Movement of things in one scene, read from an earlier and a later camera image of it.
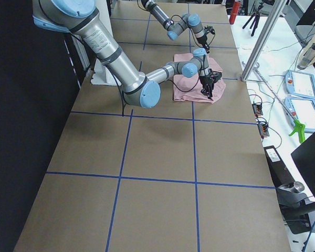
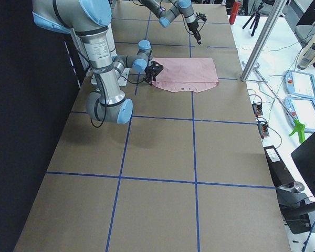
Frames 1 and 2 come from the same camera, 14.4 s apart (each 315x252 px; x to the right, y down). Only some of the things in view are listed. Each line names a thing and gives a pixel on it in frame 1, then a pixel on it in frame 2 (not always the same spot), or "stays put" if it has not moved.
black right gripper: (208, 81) → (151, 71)
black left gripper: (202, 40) → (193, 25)
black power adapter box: (280, 174) stays put
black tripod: (256, 17) stays put
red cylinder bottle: (235, 8) stays put
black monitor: (310, 158) stays put
